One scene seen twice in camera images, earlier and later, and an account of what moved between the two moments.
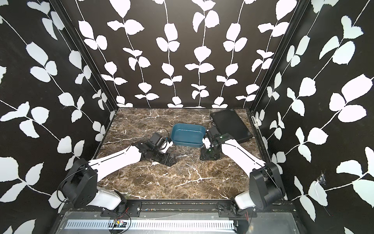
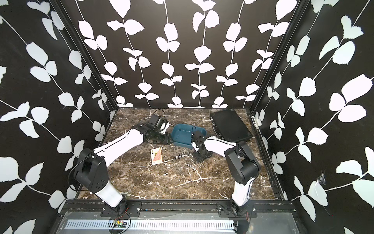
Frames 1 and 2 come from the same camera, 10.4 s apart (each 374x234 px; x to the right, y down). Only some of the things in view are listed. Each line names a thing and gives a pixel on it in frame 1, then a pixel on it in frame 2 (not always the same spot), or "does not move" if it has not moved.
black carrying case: (229, 122) does not move
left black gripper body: (161, 157) -> (164, 139)
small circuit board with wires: (120, 223) does not move
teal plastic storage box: (188, 135) does not move
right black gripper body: (210, 153) -> (199, 156)
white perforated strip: (151, 224) does not move
